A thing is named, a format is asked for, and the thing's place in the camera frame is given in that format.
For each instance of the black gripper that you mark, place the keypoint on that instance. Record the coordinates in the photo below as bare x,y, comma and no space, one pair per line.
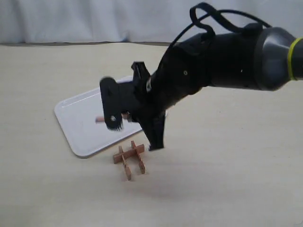
182,71

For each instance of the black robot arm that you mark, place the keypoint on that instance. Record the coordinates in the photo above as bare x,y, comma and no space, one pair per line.
254,59

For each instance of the white rectangular plastic tray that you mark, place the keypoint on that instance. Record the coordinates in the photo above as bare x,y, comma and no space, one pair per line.
76,117

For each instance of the white backdrop curtain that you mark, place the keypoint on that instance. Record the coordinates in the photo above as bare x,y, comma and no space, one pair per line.
96,21

